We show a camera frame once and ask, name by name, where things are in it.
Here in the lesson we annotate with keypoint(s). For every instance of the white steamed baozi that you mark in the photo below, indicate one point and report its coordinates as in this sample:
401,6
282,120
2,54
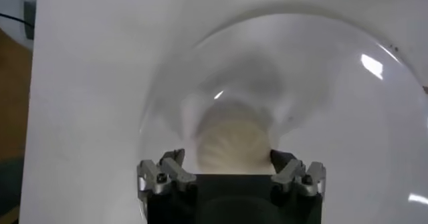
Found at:
234,145

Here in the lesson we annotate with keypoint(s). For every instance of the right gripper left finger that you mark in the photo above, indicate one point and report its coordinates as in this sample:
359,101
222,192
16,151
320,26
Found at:
172,172

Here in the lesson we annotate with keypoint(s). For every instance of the white round plate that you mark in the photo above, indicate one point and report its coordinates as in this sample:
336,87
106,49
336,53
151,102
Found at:
351,128

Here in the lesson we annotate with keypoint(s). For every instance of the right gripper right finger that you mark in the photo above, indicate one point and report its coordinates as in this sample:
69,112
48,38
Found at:
291,173

